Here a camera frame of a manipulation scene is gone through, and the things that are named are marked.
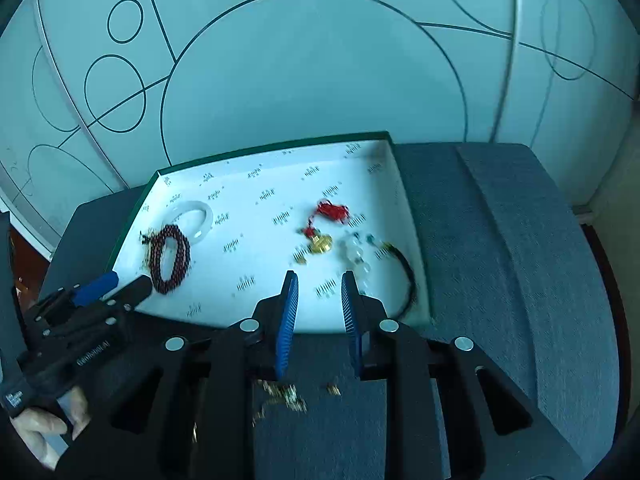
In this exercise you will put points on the green shallow cardboard box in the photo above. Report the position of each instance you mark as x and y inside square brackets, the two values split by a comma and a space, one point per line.
[250, 210]

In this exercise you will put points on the grey fabric ottoman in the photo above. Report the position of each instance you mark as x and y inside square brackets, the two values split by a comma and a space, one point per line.
[500, 260]

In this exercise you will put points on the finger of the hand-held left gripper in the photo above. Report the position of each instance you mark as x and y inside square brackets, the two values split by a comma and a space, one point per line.
[130, 292]
[95, 287]

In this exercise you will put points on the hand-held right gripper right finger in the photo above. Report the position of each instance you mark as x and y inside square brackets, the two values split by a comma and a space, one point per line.
[352, 320]

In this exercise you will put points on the small gold stud earring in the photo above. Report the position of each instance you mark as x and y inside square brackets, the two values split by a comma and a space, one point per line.
[333, 389]
[300, 258]

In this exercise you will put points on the person's left hand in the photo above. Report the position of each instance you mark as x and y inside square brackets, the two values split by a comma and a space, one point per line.
[37, 427]

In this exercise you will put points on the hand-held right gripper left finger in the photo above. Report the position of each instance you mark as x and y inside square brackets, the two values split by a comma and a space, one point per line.
[287, 320]

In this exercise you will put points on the white jade bangle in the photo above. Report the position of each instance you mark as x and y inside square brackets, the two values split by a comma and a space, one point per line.
[206, 220]

